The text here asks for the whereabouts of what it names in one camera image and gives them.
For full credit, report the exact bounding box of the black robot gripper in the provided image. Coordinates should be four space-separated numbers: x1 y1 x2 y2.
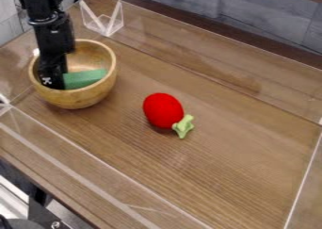
30 13 75 90

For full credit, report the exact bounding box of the green rectangular block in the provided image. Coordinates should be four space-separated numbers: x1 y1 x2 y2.
63 69 107 90

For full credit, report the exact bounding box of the light wooden bowl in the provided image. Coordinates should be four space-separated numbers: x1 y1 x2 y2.
30 39 118 109

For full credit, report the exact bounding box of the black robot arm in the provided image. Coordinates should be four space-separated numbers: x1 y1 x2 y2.
19 0 75 90

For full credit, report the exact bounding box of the red plush strawberry toy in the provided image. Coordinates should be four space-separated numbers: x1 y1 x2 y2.
142 92 194 139

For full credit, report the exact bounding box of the clear acrylic corner bracket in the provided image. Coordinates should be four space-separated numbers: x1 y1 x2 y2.
79 0 125 37

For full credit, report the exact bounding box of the clear acrylic enclosure wall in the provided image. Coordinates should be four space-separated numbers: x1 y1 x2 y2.
0 5 322 229

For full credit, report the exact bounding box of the black metal table bracket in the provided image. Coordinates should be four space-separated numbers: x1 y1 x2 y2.
29 188 73 229

